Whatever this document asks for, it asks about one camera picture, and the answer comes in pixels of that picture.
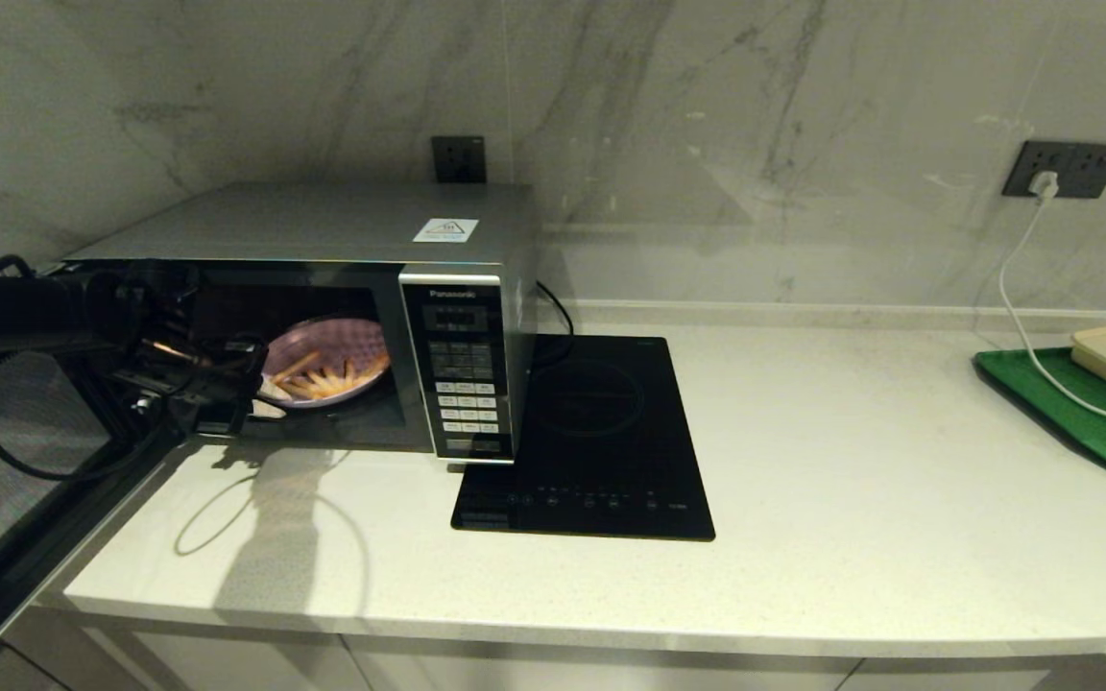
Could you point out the purple round plate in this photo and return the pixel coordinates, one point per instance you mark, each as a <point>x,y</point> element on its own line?
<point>332,341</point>

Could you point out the black induction cooktop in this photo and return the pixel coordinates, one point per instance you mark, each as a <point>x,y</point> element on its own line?
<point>611,422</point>

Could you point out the black glass microwave door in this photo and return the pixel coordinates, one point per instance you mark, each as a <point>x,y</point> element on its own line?
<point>25,537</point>

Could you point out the grey cabinet under counter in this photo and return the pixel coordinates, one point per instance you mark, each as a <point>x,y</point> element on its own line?
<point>515,672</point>

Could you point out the white power plug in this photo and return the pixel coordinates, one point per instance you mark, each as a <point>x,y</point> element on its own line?
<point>1045,184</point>

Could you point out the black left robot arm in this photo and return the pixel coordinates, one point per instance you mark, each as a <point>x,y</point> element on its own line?
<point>35,312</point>

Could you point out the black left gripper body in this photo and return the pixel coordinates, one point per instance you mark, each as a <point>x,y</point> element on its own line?
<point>222,393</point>

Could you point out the silver Panasonic microwave oven body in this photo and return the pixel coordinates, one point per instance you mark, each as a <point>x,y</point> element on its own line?
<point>323,221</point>

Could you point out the small dark wall socket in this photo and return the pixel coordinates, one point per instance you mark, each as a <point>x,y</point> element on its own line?
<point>459,160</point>

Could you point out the wide dark wall socket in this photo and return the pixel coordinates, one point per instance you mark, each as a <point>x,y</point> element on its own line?
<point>1086,171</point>

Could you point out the left gripper white-wrapped finger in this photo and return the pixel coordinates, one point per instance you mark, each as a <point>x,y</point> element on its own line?
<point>270,411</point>
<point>275,389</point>

